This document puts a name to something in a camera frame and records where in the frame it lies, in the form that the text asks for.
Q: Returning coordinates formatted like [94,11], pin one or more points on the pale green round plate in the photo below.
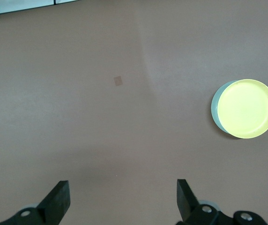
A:
[214,107]

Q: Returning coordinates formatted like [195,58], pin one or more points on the yellow round plate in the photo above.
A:
[247,109]

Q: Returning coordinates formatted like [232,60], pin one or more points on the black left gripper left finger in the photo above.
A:
[49,208]

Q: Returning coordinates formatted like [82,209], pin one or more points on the brown tape patch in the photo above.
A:
[118,81]

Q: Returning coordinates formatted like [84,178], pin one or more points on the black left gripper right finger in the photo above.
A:
[192,213]

